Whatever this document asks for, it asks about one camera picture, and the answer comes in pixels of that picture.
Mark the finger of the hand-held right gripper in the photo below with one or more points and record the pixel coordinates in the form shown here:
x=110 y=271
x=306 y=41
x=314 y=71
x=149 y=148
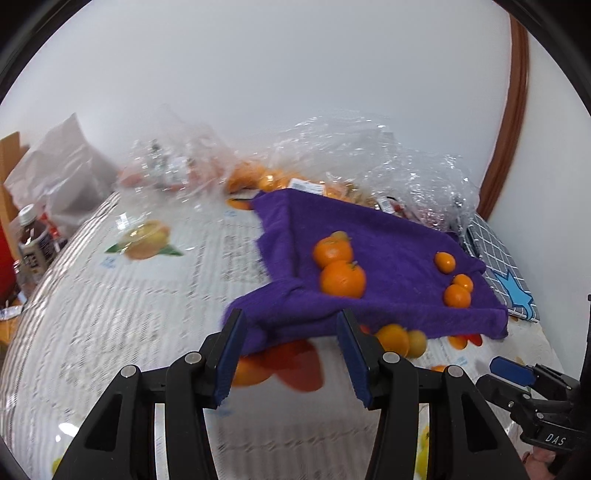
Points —
x=501 y=391
x=510 y=369

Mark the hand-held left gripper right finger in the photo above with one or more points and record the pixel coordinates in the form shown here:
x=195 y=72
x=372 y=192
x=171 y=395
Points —
x=353 y=360

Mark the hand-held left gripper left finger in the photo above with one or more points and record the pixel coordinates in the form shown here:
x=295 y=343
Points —
x=229 y=355

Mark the small orange mandarin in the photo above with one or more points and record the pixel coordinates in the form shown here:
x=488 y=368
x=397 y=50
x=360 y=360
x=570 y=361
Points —
x=463 y=281
x=457 y=296
x=444 y=261
x=340 y=235
x=392 y=339

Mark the purple towel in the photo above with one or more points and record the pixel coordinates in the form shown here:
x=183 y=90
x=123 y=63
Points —
x=401 y=295

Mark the large orange mandarin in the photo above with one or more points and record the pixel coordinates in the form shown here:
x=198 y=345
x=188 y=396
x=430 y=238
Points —
x=342 y=278
x=333 y=253

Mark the clear bag of red fruits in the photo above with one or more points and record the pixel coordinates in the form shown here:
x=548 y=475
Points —
x=415 y=175

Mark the person's right hand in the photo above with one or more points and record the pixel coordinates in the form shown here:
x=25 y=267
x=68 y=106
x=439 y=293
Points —
x=538 y=466

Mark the small yellowish green fruit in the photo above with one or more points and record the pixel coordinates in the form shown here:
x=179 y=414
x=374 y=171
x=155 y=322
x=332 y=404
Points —
x=418 y=344

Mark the fruit print tablecloth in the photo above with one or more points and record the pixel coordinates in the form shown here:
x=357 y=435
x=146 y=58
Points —
x=138 y=300

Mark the grey checked cushion blue star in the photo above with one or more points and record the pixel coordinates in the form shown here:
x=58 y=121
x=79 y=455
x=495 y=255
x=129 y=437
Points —
x=498 y=251

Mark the clear bag of mandarins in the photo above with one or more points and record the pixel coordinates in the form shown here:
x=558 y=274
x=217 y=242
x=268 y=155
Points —
x=258 y=177

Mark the crumpled clear plastic bag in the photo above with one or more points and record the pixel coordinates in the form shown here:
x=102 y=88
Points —
x=171 y=157

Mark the dark drink bottle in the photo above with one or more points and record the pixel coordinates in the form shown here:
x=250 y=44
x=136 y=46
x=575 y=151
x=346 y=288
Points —
x=34 y=244

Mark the red paper bag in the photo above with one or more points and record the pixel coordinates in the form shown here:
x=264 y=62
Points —
x=4 y=251

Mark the white plastic bag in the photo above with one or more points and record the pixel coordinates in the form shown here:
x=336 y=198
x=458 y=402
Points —
x=60 y=170

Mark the wooden furniture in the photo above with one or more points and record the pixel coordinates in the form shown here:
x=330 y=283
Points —
x=11 y=147

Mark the brown wooden door frame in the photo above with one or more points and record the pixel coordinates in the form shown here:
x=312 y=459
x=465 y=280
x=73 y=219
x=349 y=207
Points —
x=512 y=115

